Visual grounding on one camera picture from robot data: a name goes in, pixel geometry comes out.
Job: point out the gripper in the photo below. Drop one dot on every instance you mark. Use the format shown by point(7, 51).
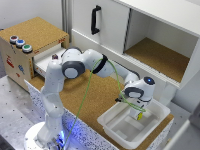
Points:
point(136, 106)

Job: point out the yellow block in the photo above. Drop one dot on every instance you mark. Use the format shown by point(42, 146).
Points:
point(140, 116)

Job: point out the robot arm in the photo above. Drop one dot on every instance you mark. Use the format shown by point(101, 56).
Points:
point(53, 86)

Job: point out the white plastic box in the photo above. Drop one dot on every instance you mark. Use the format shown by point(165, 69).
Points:
point(116, 130)

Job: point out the wooden drawer box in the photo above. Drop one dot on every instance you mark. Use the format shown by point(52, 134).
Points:
point(33, 31)

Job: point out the white cabinet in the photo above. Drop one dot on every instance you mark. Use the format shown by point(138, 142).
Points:
point(160, 56)

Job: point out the white sliding door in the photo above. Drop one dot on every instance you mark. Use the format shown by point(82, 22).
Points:
point(111, 26)

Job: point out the purple block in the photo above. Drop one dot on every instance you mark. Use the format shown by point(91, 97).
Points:
point(55, 57)

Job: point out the wooden drawer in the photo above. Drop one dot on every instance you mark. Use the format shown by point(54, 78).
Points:
point(41, 61)

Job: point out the green button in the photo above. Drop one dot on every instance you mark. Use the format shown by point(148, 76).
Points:
point(27, 48)

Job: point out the blue button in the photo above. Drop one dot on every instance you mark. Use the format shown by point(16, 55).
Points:
point(20, 42)

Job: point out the red button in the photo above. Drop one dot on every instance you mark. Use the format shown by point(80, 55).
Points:
point(14, 39)

